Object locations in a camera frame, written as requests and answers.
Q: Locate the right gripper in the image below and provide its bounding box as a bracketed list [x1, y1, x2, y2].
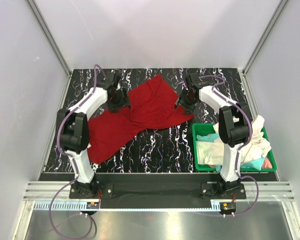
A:
[174, 88, 199, 116]

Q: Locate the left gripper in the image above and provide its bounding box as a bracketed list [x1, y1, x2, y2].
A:
[107, 87, 131, 114]

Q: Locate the red t shirt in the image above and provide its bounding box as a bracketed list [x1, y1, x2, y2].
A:
[87, 75, 194, 164]

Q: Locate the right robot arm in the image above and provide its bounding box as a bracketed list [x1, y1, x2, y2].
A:
[175, 73, 253, 199]

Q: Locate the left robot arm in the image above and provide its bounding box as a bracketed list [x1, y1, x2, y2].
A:
[56, 72, 131, 198]

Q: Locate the green plastic bin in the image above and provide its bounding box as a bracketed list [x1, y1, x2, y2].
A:
[192, 119, 277, 172]

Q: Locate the cream white t shirt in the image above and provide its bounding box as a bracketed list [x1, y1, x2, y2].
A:
[196, 114, 272, 166]

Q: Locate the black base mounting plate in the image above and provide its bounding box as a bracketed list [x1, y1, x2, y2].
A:
[69, 173, 246, 211]

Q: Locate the teal t shirt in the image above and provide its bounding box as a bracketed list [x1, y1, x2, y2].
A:
[195, 132, 266, 173]

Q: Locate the pink t shirt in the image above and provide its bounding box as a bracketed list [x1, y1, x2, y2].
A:
[261, 157, 273, 169]

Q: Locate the left controller box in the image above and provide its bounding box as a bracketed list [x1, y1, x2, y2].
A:
[86, 201, 100, 210]

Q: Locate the controller box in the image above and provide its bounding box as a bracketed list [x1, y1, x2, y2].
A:
[221, 202, 237, 212]
[86, 201, 100, 210]

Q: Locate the right controller box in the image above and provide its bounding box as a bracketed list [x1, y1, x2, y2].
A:
[221, 202, 237, 212]

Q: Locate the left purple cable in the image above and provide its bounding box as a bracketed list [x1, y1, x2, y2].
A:
[48, 64, 106, 238]

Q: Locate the grey slotted cable duct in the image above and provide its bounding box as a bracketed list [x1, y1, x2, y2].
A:
[34, 200, 221, 213]

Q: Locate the aluminium front rail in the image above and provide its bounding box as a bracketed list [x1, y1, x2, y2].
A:
[23, 181, 295, 202]

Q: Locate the left aluminium frame post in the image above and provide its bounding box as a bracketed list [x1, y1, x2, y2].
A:
[25, 0, 72, 78]

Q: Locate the aluminium frame post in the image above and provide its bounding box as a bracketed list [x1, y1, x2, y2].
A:
[25, 0, 72, 78]
[242, 0, 290, 76]

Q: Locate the right aluminium frame post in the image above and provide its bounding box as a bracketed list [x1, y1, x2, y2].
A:
[242, 0, 290, 76]

